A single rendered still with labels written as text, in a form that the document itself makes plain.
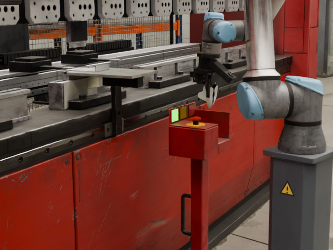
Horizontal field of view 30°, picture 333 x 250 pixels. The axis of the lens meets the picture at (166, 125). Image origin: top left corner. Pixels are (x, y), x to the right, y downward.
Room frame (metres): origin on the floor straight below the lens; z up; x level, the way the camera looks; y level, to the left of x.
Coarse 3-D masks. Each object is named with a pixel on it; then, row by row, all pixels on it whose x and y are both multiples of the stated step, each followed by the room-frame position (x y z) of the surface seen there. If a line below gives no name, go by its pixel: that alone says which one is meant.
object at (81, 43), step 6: (66, 24) 2.20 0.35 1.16; (72, 24) 2.20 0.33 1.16; (78, 24) 2.24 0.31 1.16; (84, 24) 2.27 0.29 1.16; (66, 30) 2.20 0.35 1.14; (72, 30) 2.20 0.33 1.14; (78, 30) 2.23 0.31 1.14; (84, 30) 2.27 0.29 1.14; (66, 36) 2.20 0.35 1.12; (72, 36) 2.20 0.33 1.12; (78, 36) 2.23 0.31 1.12; (84, 36) 2.26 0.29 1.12; (72, 42) 2.22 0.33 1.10; (78, 42) 2.25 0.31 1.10; (84, 42) 2.28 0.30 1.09
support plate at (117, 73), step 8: (72, 72) 2.14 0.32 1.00; (80, 72) 2.14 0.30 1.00; (88, 72) 2.14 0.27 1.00; (96, 72) 2.14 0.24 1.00; (104, 72) 2.13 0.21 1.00; (112, 72) 2.13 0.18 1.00; (120, 72) 2.13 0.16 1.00; (128, 72) 2.13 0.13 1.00; (136, 72) 2.12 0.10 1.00; (144, 72) 2.12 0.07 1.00; (152, 72) 2.15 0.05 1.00
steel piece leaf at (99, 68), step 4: (104, 64) 2.20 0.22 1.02; (108, 64) 2.22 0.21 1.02; (80, 68) 2.25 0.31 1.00; (84, 68) 2.25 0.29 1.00; (88, 68) 2.24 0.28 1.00; (92, 68) 2.24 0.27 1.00; (96, 68) 2.15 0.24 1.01; (100, 68) 2.18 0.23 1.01; (104, 68) 2.20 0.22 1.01; (108, 68) 2.22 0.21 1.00
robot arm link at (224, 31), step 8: (216, 24) 2.25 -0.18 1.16; (224, 24) 2.22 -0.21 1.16; (232, 24) 2.23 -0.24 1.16; (240, 24) 2.26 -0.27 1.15; (208, 32) 2.31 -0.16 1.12; (216, 32) 2.22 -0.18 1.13; (224, 32) 2.22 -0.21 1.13; (232, 32) 2.22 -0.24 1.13; (240, 32) 2.25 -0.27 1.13; (224, 40) 2.22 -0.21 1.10; (232, 40) 2.23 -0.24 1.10; (240, 40) 2.27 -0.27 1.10
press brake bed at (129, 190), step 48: (192, 96) 2.76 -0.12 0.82; (48, 144) 1.85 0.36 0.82; (96, 144) 2.07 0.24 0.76; (144, 144) 2.36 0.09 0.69; (240, 144) 3.27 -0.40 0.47; (0, 192) 1.66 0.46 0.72; (48, 192) 1.84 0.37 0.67; (96, 192) 2.06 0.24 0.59; (144, 192) 2.35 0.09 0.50; (240, 192) 3.37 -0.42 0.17; (0, 240) 1.64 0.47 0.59; (48, 240) 1.83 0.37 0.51; (96, 240) 2.05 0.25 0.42; (144, 240) 2.36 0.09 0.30
